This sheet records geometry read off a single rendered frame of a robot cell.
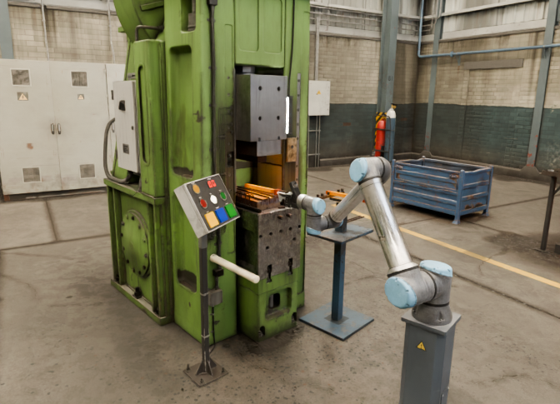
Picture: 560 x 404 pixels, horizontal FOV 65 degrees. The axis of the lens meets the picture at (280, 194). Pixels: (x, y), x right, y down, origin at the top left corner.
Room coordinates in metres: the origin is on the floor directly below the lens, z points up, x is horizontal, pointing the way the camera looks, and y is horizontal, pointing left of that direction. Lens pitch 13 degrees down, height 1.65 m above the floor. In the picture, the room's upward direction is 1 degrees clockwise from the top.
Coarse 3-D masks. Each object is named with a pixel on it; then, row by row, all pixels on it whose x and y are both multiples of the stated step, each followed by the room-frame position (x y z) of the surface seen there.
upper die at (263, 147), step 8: (240, 144) 2.84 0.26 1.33; (248, 144) 2.78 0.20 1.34; (256, 144) 2.72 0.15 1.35; (264, 144) 2.76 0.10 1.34; (272, 144) 2.80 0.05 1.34; (280, 144) 2.85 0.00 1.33; (240, 152) 2.84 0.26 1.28; (248, 152) 2.78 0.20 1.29; (256, 152) 2.72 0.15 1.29; (264, 152) 2.76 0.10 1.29; (272, 152) 2.80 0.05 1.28; (280, 152) 2.85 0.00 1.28
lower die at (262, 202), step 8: (240, 192) 2.93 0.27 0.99; (248, 192) 2.93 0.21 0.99; (256, 192) 2.89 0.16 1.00; (264, 192) 2.89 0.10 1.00; (240, 200) 2.85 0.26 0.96; (248, 200) 2.78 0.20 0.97; (256, 200) 2.76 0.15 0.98; (264, 200) 2.76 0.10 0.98; (272, 200) 2.81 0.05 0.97; (264, 208) 2.76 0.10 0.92
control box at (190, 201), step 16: (176, 192) 2.20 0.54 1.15; (192, 192) 2.20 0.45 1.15; (208, 192) 2.31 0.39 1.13; (224, 192) 2.44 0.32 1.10; (192, 208) 2.17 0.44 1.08; (208, 208) 2.24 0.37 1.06; (224, 208) 2.35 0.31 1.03; (192, 224) 2.17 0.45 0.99; (208, 224) 2.16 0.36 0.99; (224, 224) 2.28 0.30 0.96
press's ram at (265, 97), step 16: (240, 80) 2.76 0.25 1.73; (256, 80) 2.71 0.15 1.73; (272, 80) 2.80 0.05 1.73; (240, 96) 2.76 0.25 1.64; (256, 96) 2.71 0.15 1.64; (272, 96) 2.80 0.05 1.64; (240, 112) 2.76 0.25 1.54; (256, 112) 2.71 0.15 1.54; (272, 112) 2.80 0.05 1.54; (240, 128) 2.76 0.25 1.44; (256, 128) 2.71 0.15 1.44; (272, 128) 2.80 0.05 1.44
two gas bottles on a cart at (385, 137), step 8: (392, 104) 9.90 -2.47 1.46; (392, 112) 9.75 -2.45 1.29; (384, 120) 10.02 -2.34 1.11; (392, 120) 9.73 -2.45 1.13; (376, 128) 10.02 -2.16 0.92; (384, 128) 9.93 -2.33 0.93; (392, 128) 9.74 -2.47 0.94; (376, 136) 10.06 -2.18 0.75; (384, 136) 9.93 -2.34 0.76; (392, 136) 9.74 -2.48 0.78; (376, 144) 10.02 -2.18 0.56; (384, 144) 9.94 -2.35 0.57; (392, 144) 9.75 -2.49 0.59; (376, 152) 10.00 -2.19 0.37; (384, 152) 9.81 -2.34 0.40; (392, 152) 9.76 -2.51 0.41
